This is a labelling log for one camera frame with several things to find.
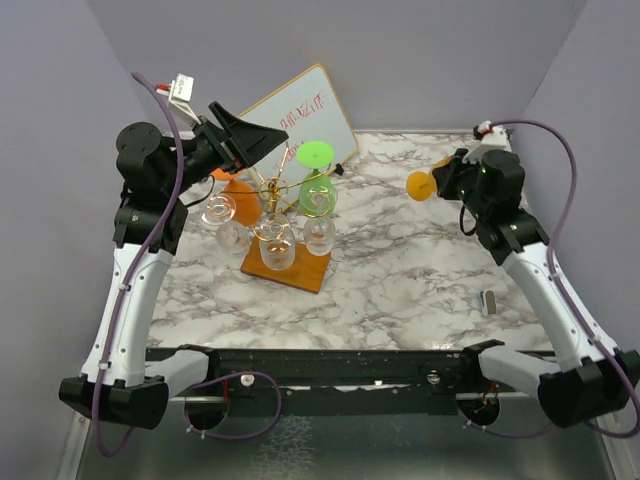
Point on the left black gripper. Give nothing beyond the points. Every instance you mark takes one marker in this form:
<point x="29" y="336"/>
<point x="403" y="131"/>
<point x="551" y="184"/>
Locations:
<point x="251" y="141"/>

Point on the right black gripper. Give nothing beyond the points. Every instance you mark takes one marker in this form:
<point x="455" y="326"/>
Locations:
<point x="448" y="172"/>

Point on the yellow plastic wine glass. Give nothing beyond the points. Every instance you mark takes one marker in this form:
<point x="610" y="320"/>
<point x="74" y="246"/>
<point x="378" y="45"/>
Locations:
<point x="421" y="185"/>

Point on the orange plastic wine glass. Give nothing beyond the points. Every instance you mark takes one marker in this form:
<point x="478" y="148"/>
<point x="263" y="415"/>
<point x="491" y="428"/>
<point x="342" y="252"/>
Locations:
<point x="248" y="206"/>

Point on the green plastic wine glass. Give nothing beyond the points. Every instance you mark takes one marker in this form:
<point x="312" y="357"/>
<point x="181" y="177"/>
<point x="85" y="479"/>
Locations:
<point x="316" y="156"/>

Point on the clear ribbed goblet glass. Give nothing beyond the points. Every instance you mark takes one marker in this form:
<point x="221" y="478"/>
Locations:
<point x="276" y="241"/>

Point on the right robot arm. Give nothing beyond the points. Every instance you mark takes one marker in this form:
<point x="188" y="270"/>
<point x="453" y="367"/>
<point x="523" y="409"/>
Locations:
<point x="590" y="375"/>

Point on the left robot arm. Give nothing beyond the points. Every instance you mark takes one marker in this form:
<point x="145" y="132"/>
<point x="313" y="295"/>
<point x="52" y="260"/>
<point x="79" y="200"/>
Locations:
<point x="115" y="384"/>

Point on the clear glass hanging on rack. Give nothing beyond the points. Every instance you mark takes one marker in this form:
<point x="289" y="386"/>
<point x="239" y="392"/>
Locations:
<point x="319" y="230"/>

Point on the small grey block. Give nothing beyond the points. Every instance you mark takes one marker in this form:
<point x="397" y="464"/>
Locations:
<point x="488" y="302"/>

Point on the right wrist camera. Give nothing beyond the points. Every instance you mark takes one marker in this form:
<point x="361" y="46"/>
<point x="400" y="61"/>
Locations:
<point x="490" y="138"/>

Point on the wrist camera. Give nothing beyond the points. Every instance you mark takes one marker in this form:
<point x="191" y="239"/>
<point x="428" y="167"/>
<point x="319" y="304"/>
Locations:
<point x="178" y="94"/>
<point x="490" y="138"/>

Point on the white board yellow frame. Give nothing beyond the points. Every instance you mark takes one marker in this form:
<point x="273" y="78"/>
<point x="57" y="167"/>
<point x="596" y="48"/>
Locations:
<point x="307" y="109"/>

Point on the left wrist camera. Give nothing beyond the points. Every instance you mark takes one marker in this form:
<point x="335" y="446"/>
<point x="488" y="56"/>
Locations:
<point x="178" y="94"/>

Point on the gold wire glass rack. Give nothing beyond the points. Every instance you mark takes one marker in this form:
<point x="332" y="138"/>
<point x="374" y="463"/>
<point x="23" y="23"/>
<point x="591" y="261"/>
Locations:
<point x="308" y="271"/>

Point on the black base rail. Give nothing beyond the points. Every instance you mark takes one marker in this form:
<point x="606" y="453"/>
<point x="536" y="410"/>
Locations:
<point x="337" y="382"/>

